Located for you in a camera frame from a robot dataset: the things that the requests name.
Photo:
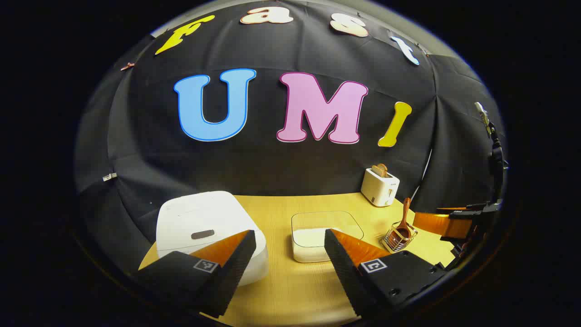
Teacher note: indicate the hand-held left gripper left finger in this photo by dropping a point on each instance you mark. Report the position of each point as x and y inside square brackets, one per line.
[236, 268]

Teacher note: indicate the white cloth clip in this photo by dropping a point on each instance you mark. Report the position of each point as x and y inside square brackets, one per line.
[109, 176]

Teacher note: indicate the copper cloth clip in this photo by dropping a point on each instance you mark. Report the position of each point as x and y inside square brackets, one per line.
[127, 66]

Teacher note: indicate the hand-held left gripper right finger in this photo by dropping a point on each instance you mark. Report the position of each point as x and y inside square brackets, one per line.
[345, 277]

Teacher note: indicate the brown wooden spoon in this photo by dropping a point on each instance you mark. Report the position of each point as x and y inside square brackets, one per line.
[405, 211]

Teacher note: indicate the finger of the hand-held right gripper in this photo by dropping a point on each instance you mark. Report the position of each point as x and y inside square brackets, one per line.
[442, 225]

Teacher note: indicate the white rice cooker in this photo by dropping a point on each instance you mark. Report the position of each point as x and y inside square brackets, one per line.
[199, 218]

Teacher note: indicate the black backdrop cloth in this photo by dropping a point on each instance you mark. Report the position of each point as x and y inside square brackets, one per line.
[272, 172]

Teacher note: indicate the white toaster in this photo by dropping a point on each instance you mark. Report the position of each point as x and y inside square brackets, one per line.
[379, 188]

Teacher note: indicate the clear plastic container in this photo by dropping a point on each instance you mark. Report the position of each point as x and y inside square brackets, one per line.
[308, 221]

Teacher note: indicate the toasted bread slice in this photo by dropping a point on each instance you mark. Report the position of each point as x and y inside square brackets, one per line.
[380, 170]

